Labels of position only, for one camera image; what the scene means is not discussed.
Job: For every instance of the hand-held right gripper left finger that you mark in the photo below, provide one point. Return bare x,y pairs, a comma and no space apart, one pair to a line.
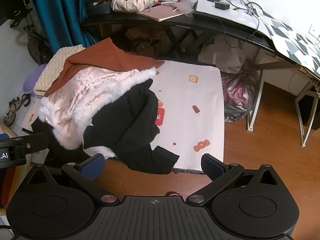
92,167

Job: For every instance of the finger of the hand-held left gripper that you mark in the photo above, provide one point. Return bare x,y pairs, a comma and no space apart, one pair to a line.
35,142

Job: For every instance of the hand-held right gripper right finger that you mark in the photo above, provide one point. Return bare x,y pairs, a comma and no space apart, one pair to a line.
212,167

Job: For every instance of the rust brown garment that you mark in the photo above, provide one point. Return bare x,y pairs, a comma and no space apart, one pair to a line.
100,57

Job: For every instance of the white garment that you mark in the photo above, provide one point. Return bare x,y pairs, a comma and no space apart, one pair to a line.
100,152

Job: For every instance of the black garment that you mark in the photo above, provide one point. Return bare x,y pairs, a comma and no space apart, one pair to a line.
130,115

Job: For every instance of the purple plastic stool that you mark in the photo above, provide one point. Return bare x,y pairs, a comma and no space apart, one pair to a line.
35,76

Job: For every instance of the pink fur-trimmed garment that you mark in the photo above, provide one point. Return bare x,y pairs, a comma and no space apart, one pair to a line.
87,90

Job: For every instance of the cream knit garment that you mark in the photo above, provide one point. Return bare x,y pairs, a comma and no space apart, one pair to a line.
53,67

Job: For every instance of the black plastic bag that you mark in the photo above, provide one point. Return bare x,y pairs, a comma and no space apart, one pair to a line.
240,92

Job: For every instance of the white printed sheet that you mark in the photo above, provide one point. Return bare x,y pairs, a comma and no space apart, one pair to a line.
190,90

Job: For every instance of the dark folded cart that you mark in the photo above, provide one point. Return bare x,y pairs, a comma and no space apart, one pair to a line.
35,43

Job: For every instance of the teal curtain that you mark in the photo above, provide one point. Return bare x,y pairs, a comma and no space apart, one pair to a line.
57,10

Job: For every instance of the geometric patterned desk mat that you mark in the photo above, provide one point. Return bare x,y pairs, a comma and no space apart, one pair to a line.
287,37

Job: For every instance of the black flat bag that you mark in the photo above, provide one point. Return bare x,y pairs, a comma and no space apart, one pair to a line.
97,5

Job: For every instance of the black desk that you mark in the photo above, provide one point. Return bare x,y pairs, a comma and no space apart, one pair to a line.
125,17

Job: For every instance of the black power adapter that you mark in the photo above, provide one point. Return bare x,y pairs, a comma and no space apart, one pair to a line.
222,5

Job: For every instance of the pink notebook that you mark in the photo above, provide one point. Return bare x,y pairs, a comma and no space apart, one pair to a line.
162,12

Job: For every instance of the clear plastic wrapper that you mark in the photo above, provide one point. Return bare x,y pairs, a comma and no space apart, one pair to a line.
185,6

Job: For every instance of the white metal desk frame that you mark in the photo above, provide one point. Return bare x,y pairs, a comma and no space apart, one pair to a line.
255,97

